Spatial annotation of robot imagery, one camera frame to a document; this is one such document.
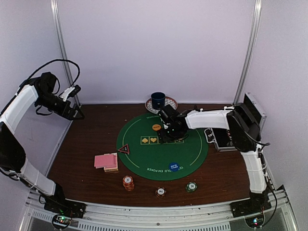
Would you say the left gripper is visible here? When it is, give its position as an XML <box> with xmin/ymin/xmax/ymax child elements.
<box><xmin>35</xmin><ymin>91</ymin><xmax>85</xmax><ymax>120</ymax></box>

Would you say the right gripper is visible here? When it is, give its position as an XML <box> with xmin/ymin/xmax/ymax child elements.
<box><xmin>157</xmin><ymin>125</ymin><xmax>183</xmax><ymax>144</ymax></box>

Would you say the orange big blind button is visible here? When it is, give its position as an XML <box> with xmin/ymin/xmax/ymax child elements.
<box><xmin>152</xmin><ymin>124</ymin><xmax>162</xmax><ymax>131</ymax></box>

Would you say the black triangular all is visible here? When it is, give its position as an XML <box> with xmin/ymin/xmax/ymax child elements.
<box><xmin>117</xmin><ymin>144</ymin><xmax>130</xmax><ymax>154</ymax></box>

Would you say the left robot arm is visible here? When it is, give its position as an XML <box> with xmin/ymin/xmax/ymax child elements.
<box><xmin>0</xmin><ymin>72</ymin><xmax>84</xmax><ymax>214</ymax></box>

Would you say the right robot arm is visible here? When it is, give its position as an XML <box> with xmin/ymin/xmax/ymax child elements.
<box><xmin>158</xmin><ymin>103</ymin><xmax>269</xmax><ymax>213</ymax></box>

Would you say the patterned saucer plate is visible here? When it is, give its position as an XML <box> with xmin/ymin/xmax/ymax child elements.
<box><xmin>145</xmin><ymin>95</ymin><xmax>179</xmax><ymax>115</ymax></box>

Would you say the blue cup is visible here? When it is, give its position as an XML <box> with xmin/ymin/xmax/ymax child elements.
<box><xmin>151</xmin><ymin>92</ymin><xmax>166</xmax><ymax>110</ymax></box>

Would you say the green round poker mat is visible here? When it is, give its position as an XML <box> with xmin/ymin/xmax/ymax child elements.
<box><xmin>116</xmin><ymin>113</ymin><xmax>208</xmax><ymax>181</ymax></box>

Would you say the blue small blind button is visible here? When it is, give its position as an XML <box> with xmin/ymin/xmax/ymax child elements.
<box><xmin>168</xmin><ymin>162</ymin><xmax>180</xmax><ymax>172</ymax></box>

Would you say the aluminium poker case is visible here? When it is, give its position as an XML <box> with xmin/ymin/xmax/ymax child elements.
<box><xmin>204</xmin><ymin>92</ymin><xmax>268</xmax><ymax>152</ymax></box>

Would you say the red backed card deck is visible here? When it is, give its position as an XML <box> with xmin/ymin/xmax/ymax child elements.
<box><xmin>94</xmin><ymin>154</ymin><xmax>114</xmax><ymax>168</ymax></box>

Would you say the card deck box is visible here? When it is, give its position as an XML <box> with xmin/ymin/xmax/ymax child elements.
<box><xmin>104</xmin><ymin>153</ymin><xmax>118</xmax><ymax>172</ymax></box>

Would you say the red orange chip stack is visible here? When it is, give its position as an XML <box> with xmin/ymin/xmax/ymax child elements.
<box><xmin>122</xmin><ymin>176</ymin><xmax>135</xmax><ymax>191</ymax></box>

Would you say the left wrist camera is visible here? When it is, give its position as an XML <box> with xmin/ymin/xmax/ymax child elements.
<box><xmin>59</xmin><ymin>85</ymin><xmax>81</xmax><ymax>102</ymax></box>

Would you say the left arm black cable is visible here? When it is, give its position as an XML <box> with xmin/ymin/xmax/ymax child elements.
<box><xmin>28</xmin><ymin>59</ymin><xmax>80</xmax><ymax>87</ymax></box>

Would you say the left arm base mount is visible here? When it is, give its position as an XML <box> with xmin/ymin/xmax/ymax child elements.
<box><xmin>44</xmin><ymin>201</ymin><xmax>86</xmax><ymax>230</ymax></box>

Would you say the aluminium front rail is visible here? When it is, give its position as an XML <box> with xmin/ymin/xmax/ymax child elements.
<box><xmin>18</xmin><ymin>190</ymin><xmax>299</xmax><ymax>231</ymax></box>

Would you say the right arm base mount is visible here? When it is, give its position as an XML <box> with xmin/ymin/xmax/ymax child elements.
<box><xmin>230</xmin><ymin>199</ymin><xmax>271</xmax><ymax>229</ymax></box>

